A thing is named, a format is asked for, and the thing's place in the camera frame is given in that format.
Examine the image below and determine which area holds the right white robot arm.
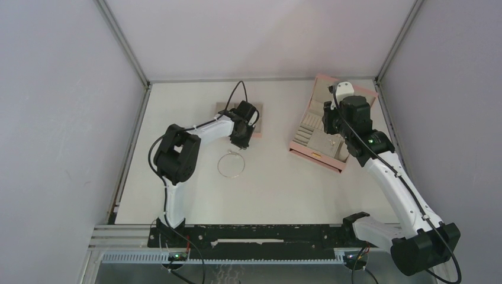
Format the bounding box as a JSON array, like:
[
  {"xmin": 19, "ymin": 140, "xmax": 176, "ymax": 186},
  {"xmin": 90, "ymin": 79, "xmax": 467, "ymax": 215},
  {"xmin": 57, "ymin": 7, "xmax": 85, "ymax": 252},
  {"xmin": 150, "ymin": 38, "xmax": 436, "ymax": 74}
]
[{"xmin": 322, "ymin": 95, "xmax": 462, "ymax": 283}]

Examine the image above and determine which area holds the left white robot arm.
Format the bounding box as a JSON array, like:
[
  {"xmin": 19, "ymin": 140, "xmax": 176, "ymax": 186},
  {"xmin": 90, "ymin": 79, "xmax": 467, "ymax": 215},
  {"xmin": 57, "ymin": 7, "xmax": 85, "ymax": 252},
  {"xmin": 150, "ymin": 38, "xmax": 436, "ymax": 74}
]
[{"xmin": 148, "ymin": 101, "xmax": 260, "ymax": 247}]

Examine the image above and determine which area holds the pink jewelry box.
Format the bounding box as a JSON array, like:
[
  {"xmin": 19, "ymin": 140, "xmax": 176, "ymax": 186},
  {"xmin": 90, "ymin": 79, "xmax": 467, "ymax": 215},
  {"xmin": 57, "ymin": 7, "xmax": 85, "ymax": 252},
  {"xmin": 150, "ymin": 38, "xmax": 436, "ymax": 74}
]
[{"xmin": 289, "ymin": 74, "xmax": 378, "ymax": 172}]

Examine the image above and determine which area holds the right black cable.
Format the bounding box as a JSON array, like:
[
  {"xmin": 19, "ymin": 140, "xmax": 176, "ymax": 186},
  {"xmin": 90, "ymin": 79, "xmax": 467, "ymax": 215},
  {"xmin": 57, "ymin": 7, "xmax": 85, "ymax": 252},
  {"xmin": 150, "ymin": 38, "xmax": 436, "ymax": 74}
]
[{"xmin": 329, "ymin": 84, "xmax": 462, "ymax": 284}]

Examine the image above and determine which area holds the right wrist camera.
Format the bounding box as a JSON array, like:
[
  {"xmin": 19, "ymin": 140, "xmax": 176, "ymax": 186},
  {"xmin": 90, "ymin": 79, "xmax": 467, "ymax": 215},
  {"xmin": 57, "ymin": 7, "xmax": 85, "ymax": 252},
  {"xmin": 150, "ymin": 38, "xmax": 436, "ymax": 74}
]
[{"xmin": 330, "ymin": 81, "xmax": 355, "ymax": 110}]

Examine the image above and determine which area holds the white slotted cable duct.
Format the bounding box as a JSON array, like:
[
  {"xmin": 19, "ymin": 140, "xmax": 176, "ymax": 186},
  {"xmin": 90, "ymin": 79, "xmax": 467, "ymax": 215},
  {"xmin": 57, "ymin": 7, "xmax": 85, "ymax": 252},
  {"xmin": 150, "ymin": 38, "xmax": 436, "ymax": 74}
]
[{"xmin": 101, "ymin": 251, "xmax": 345, "ymax": 264}]

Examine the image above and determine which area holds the silver bangle ring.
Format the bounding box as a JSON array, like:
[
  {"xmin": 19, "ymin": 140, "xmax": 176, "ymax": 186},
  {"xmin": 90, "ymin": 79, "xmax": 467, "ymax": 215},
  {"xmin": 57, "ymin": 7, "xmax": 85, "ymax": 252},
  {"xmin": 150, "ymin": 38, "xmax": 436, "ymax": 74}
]
[{"xmin": 217, "ymin": 151, "xmax": 246, "ymax": 179}]

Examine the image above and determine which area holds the pink compartment tray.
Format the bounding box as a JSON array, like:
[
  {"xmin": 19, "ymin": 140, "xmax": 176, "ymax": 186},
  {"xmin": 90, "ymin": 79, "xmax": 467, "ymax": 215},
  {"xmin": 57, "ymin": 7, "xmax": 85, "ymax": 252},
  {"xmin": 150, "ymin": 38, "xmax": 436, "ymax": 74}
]
[{"xmin": 215, "ymin": 101, "xmax": 263, "ymax": 140}]

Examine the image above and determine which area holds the black mounting rail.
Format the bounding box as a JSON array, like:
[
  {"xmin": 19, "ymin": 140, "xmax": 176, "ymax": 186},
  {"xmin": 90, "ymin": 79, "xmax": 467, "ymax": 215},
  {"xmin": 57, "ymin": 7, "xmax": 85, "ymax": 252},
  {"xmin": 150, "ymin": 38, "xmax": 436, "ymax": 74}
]
[{"xmin": 147, "ymin": 222, "xmax": 367, "ymax": 259}]

